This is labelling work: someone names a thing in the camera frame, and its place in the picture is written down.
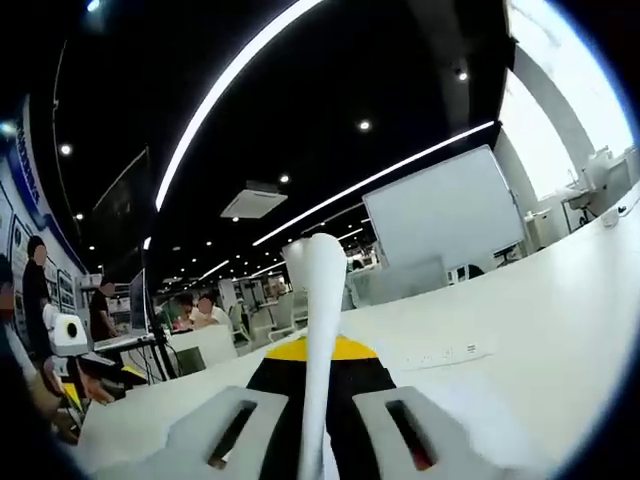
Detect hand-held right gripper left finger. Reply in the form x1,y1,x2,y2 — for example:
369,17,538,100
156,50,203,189
94,335,314,480

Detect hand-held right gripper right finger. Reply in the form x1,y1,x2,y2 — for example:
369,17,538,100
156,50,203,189
324,335,501,480

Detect white cloth sheet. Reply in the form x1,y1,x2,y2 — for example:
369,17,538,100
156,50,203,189
282,232,350,480

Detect person's left hand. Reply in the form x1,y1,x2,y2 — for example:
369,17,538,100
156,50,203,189
82,372,117,405

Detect computer monitor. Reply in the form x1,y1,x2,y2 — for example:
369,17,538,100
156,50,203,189
128,268,151,335

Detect frosted desk partition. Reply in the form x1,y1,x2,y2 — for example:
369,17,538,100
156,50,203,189
344,254,446,306

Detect ceiling air conditioner unit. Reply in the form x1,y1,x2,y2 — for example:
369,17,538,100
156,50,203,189
219,179,289,221

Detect whiteboard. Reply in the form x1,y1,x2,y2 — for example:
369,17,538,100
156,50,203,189
362,144,534,274

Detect curved ceiling light strip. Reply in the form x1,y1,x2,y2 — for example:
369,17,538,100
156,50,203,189
154,0,326,211
252,119,496,246

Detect cluttered desk with sink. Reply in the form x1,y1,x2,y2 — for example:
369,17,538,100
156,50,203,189
564,149,634,231

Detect large window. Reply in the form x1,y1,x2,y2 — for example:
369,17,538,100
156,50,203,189
499,0,636,196

